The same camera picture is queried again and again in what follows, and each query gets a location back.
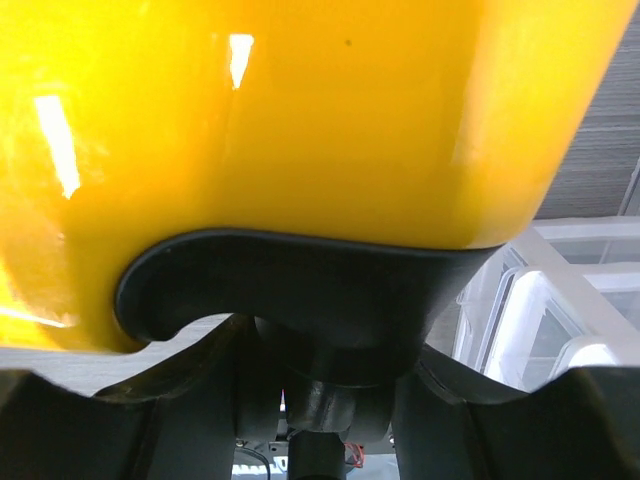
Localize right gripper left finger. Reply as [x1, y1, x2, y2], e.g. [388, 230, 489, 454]
[1, 315, 249, 479]

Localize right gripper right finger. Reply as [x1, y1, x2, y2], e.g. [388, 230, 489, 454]
[392, 346, 639, 479]

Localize yellow cartoon hard-shell suitcase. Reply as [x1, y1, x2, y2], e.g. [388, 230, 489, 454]
[0, 0, 636, 446]

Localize white compartment organizer tray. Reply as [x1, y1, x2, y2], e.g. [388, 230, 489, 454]
[452, 216, 639, 391]

